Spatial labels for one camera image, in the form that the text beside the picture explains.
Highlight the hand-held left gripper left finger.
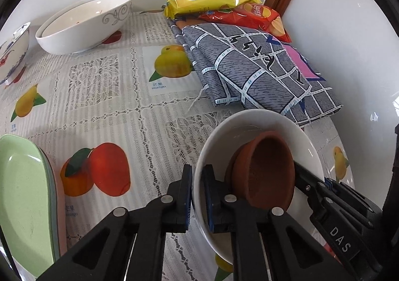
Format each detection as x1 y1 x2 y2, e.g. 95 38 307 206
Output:
36 164 193 281

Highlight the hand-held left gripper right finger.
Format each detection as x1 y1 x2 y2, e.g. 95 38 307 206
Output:
201 165 356 281

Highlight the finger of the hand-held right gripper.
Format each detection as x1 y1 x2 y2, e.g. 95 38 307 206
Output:
295 160 328 190
295 175 325 217

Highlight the small brown bowl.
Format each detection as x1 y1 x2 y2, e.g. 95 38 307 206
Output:
224 144 250 194
231 131 296 211

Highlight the plain white bowl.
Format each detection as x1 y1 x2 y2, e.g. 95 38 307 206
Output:
192 108 325 266

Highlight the light green square plate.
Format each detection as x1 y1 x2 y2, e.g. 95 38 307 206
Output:
0 134 58 278

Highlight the grey checked cloth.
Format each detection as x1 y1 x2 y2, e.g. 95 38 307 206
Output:
168 17 343 127

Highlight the fruit print lace tablecloth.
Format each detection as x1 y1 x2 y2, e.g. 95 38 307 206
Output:
0 10 356 281

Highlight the red chip bag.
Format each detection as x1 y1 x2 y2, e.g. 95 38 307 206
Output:
198 3 292 43

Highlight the large white patterned bowl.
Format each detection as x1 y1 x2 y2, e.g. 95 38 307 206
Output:
35 0 135 55

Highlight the blue and white footed bowl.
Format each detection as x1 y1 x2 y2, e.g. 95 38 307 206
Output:
0 22 32 85

